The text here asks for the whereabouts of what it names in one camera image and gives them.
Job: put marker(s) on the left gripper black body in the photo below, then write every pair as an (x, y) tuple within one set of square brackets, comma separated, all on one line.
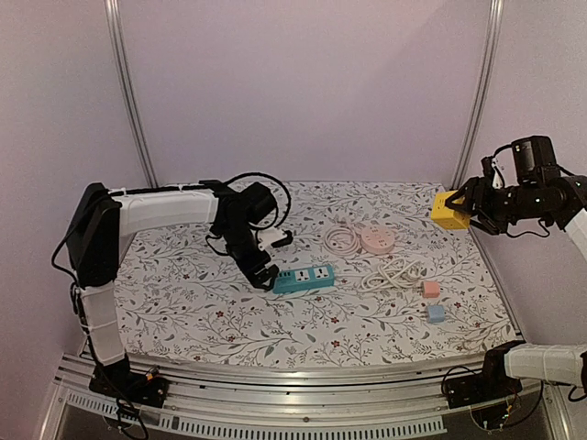
[(238, 249)]

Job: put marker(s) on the left aluminium corner post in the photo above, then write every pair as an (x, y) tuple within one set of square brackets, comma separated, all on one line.
[(116, 34)]

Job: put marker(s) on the blue charger cube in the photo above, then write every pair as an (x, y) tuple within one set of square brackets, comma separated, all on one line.
[(435, 314)]

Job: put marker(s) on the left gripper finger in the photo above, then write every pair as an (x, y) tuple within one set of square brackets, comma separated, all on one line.
[(261, 282), (273, 272)]

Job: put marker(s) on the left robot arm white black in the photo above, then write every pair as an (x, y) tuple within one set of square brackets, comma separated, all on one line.
[(103, 218)]

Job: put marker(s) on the pink charger cube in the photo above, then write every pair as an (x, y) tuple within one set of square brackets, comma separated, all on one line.
[(429, 289)]

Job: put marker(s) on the aluminium front rail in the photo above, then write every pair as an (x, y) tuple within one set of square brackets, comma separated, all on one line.
[(207, 401)]

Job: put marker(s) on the aluminium corner post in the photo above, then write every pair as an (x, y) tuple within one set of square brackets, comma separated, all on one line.
[(116, 34), (490, 46)]

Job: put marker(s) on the yellow cube socket adapter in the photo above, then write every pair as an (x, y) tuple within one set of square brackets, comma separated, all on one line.
[(445, 217)]

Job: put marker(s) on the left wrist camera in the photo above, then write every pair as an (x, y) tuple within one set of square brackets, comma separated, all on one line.
[(273, 237)]

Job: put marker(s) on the floral table mat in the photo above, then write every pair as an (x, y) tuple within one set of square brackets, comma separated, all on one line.
[(177, 298)]

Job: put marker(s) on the right aluminium corner post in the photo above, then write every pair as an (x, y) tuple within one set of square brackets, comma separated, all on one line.
[(490, 46)]

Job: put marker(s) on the pink round power strip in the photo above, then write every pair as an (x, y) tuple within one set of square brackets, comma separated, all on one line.
[(377, 239)]

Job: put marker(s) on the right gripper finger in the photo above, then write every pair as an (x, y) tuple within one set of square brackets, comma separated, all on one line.
[(465, 196), (485, 225)]

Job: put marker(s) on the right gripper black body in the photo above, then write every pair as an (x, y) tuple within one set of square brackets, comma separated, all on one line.
[(473, 202)]

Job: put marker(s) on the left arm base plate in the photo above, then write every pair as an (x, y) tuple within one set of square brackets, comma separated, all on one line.
[(119, 381)]

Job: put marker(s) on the teal power strip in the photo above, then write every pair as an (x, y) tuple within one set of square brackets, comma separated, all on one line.
[(297, 280)]

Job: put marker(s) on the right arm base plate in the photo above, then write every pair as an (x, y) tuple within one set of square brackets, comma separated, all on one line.
[(471, 389)]

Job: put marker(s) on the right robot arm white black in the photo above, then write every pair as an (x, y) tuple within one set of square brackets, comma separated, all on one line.
[(522, 180)]

